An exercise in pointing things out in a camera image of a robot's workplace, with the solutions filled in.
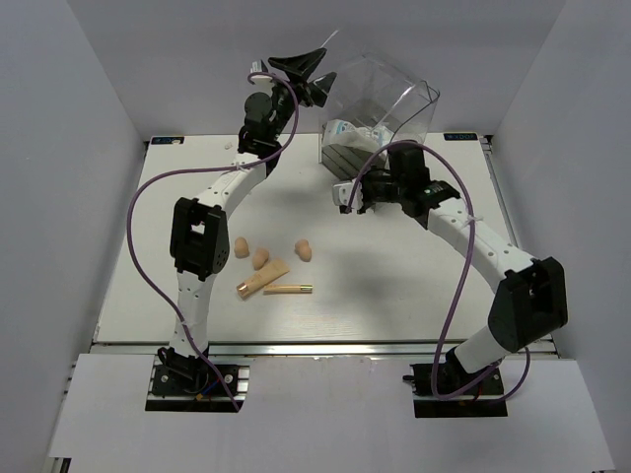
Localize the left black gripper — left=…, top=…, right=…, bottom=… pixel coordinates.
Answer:
left=266, top=48, right=335, bottom=141

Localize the cotton pad pack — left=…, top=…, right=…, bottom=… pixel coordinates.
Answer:
left=355, top=126, right=393, bottom=152
left=322, top=119, right=363, bottom=150

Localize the clear acrylic organizer box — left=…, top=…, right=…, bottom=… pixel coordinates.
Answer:
left=319, top=30, right=441, bottom=180

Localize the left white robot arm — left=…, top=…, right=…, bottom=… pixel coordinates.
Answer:
left=168, top=47, right=336, bottom=393

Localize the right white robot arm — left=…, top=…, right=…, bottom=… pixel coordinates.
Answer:
left=332, top=142, right=568, bottom=393

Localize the beige makeup sponge right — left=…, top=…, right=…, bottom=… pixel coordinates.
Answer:
left=295, top=238, right=313, bottom=262

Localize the beige makeup sponge middle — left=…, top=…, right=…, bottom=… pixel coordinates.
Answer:
left=252, top=247, right=269, bottom=271

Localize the beige makeup sponge upright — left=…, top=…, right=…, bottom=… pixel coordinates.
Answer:
left=234, top=236, right=249, bottom=259

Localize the beige foundation tube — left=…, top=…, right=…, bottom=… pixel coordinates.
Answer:
left=237, top=259, right=290, bottom=300

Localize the gold slim concealer stick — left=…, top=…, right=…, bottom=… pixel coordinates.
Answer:
left=263, top=284, right=314, bottom=295

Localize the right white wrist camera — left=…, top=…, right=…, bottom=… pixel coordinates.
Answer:
left=332, top=179, right=365, bottom=214

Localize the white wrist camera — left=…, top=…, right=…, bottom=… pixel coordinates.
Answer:
left=332, top=179, right=365, bottom=214
left=247, top=60, right=274, bottom=93

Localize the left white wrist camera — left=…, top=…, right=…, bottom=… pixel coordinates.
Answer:
left=247, top=60, right=274, bottom=93

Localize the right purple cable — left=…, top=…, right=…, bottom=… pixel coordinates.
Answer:
left=344, top=140, right=531, bottom=401

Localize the purple cable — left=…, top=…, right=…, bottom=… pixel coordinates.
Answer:
left=344, top=140, right=531, bottom=401
left=126, top=71, right=300, bottom=413

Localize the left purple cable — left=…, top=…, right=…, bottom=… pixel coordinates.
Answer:
left=126, top=71, right=300, bottom=413

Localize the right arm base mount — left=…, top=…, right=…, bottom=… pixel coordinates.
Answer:
left=402, top=359, right=509, bottom=420

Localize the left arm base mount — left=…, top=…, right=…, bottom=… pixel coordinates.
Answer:
left=145, top=348, right=246, bottom=413

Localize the aluminium table front rail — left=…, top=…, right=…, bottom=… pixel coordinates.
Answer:
left=93, top=337, right=558, bottom=360

